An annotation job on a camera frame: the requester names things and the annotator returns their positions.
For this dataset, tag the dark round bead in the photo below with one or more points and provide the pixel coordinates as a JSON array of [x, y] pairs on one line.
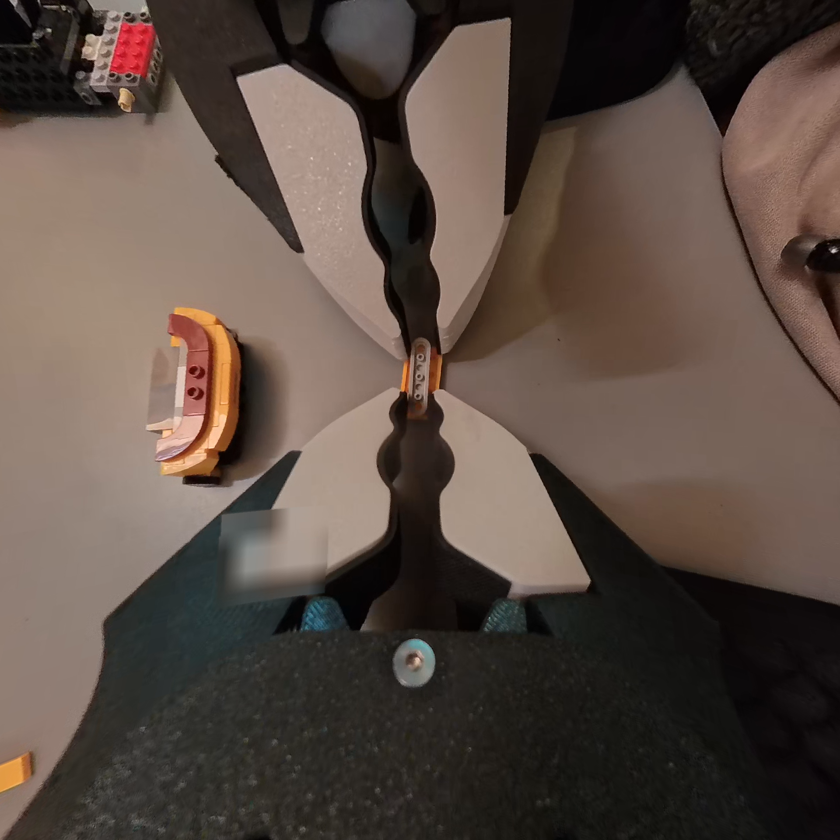
[[817, 254]]

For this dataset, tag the orange and brown lego assembly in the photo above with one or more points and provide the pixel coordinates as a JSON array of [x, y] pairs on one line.
[[210, 394]]

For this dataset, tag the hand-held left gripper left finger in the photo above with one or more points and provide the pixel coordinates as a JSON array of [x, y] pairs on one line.
[[348, 472]]

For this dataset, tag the orange lego piece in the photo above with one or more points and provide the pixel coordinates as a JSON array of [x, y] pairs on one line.
[[405, 377]]

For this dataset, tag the orange lego plate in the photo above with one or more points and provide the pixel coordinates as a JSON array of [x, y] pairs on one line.
[[13, 773]]

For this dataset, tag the black grey red lego build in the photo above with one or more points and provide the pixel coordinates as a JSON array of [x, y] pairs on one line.
[[72, 59]]

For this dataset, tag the grey cloth garment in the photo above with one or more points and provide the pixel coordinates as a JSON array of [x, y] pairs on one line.
[[781, 164]]

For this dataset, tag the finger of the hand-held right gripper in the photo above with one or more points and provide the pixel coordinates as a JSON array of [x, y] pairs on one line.
[[459, 164], [308, 197]]

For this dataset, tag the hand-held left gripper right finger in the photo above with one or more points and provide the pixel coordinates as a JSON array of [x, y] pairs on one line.
[[518, 518]]

